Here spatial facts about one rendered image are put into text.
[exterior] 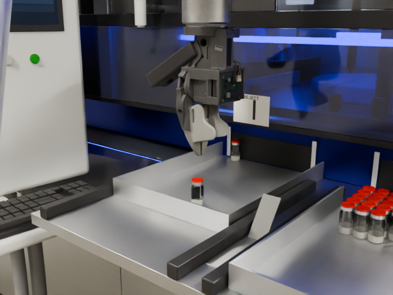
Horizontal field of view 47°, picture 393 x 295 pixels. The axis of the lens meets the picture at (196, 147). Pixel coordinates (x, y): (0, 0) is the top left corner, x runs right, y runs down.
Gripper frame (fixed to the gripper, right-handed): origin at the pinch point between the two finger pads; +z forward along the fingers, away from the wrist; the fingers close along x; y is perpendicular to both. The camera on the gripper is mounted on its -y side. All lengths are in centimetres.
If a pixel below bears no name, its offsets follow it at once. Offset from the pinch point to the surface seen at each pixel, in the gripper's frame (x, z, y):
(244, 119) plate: 19.3, -1.2, -3.0
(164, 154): 24.3, 12.6, -30.6
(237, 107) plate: 19.3, -3.5, -4.8
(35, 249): 1, 39, -58
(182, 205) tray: -6.7, 7.9, 2.4
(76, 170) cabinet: 9, 16, -47
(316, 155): 27.4, 6.1, 9.7
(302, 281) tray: -11.1, 10.2, 25.9
